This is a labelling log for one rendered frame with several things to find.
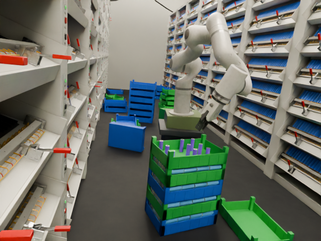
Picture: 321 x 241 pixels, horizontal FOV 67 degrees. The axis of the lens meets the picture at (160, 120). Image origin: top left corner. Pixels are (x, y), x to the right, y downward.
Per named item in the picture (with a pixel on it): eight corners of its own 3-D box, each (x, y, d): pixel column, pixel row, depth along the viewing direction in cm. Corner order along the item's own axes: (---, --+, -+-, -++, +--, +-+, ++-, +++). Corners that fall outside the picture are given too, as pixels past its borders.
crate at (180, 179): (200, 161, 131) (202, 147, 129) (223, 179, 114) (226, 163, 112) (148, 167, 119) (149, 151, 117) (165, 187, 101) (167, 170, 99)
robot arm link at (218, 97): (226, 100, 103) (222, 105, 105) (233, 98, 110) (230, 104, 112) (211, 88, 107) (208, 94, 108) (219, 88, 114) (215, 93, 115)
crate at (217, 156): (202, 147, 129) (204, 133, 127) (226, 163, 112) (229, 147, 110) (149, 151, 117) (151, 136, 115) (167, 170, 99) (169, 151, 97)
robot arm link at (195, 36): (189, 75, 181) (168, 74, 178) (188, 60, 183) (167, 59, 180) (217, 40, 133) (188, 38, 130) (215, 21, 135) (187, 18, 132)
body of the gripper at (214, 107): (222, 103, 104) (208, 123, 109) (230, 101, 112) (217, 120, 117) (209, 93, 107) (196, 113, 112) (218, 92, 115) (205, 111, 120)
